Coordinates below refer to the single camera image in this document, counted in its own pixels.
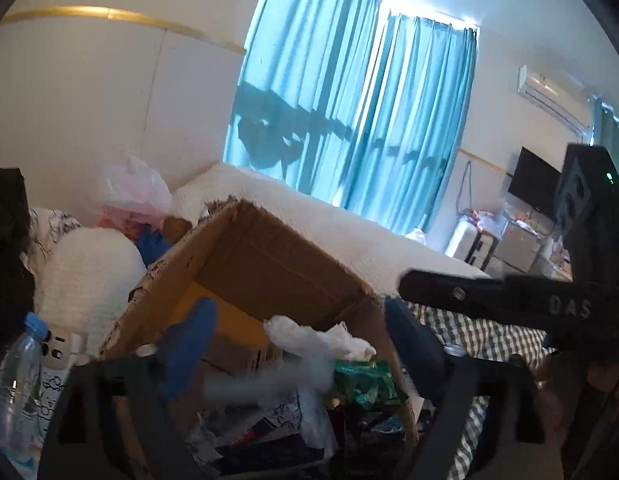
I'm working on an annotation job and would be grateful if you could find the white small device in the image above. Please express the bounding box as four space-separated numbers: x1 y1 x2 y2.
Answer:
42 331 86 371

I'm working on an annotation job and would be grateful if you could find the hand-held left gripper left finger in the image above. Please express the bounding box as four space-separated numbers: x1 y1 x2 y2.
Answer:
36 297 220 480

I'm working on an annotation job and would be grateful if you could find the dark wall cable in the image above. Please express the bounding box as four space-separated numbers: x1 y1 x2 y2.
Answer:
457 160 476 216

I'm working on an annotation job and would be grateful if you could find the clear plastic bag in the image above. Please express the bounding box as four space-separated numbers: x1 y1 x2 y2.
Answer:
263 314 377 367

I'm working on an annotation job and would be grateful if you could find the floral printed packet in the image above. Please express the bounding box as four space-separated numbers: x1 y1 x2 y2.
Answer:
189 395 310 466

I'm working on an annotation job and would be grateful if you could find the pink white plastic bag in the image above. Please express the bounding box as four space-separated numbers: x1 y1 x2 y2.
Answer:
92 155 172 231

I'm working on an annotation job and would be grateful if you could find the black cloth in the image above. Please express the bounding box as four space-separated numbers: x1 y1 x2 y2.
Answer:
0 167 37 361

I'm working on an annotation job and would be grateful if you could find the white knitted blanket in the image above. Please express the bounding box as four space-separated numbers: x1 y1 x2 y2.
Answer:
34 227 147 356

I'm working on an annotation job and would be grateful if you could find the black white suitcase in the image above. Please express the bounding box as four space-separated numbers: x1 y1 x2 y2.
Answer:
469 232 500 271

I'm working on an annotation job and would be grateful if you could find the grey cabinet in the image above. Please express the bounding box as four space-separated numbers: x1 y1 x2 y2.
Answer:
492 225 543 273

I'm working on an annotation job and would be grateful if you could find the black television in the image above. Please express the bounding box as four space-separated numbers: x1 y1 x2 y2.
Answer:
508 146 563 213

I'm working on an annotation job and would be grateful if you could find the clear water bottle blue cap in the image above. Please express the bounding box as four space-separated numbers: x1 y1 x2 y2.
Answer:
0 312 52 471

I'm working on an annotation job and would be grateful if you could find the dark blue object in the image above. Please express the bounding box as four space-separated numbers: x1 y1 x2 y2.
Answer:
136 224 175 268

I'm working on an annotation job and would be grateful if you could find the green foil packet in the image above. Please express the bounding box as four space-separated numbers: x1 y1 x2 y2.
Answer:
333 359 410 408

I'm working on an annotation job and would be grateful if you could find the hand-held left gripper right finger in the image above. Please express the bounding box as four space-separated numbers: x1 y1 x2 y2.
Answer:
384 299 565 480

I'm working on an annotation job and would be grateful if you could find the pile of small clutter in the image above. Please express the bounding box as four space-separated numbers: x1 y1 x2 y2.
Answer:
472 208 540 236

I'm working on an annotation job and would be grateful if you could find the white line-print sheet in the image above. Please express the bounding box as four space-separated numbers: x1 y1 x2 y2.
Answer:
26 207 82 271

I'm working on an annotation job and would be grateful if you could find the person's right hand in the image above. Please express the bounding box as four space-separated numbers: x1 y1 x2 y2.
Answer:
537 360 619 461

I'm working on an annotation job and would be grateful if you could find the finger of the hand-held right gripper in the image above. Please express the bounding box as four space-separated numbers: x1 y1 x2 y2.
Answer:
398 270 506 319

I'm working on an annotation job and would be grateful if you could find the white quilted bed cover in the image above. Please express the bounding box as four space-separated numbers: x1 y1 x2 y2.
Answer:
169 162 493 306

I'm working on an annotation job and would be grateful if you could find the brown cardboard box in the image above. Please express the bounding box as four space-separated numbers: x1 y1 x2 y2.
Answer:
99 199 420 480

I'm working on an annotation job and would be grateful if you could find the teal curtain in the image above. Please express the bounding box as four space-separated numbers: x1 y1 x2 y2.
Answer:
223 0 480 236

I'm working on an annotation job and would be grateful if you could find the white air conditioner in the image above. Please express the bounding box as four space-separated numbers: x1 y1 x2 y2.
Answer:
517 64 593 133

